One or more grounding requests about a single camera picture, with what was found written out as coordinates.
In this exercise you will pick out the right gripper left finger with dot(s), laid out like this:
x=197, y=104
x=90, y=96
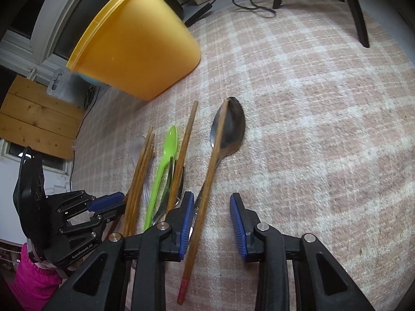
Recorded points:
x=101, y=282

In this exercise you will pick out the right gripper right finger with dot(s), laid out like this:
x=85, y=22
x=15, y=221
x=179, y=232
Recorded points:
x=321, y=283

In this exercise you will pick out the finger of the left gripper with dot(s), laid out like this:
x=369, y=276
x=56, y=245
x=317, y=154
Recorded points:
x=101, y=218
x=105, y=202

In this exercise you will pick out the green plastic spoon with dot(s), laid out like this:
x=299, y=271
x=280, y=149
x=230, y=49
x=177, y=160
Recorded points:
x=169, y=150

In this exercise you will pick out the wooden chopstick red tip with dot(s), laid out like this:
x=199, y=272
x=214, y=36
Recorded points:
x=198, y=227

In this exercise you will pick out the metal fork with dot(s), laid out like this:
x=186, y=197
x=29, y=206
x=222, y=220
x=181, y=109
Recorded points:
x=162, y=209

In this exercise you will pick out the wooden board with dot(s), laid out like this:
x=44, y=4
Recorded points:
x=31, y=117

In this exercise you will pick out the pink checkered table cloth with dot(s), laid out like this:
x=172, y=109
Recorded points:
x=328, y=146

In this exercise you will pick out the large metal spoon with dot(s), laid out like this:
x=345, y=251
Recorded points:
x=232, y=138

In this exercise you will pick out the yellow plastic utensil container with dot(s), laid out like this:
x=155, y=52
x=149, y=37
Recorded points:
x=138, y=46

